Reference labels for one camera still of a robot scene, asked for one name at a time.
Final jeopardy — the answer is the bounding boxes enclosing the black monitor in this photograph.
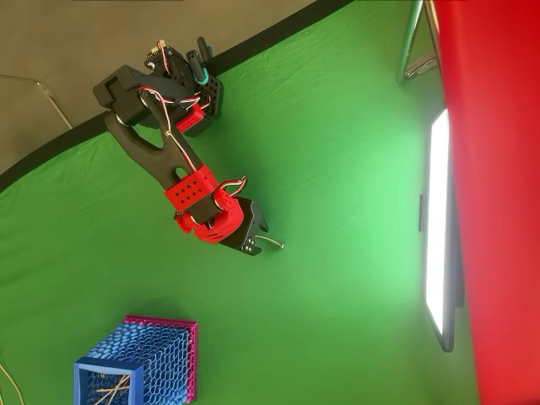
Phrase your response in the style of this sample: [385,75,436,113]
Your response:
[418,107,466,354]

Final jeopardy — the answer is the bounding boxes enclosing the large red blurred panel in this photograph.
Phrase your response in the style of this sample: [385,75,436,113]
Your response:
[429,0,540,405]

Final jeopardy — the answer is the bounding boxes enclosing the thin white cable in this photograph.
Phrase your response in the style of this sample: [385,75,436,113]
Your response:
[0,361,23,405]
[0,73,74,130]

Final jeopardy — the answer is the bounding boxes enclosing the green table cloth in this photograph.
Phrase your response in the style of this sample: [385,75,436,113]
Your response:
[0,0,480,405]

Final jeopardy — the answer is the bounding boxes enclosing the white thin stick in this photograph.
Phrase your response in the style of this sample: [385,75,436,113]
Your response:
[257,235,285,251]

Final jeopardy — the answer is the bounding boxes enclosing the chrome tube stand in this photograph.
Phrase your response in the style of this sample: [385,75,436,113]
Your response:
[395,0,440,84]

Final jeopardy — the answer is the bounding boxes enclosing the black clamp with teal ring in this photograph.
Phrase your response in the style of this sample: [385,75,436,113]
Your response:
[186,49,211,86]

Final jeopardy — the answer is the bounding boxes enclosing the blue and pink lattice basket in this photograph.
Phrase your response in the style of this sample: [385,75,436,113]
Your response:
[72,314,198,405]

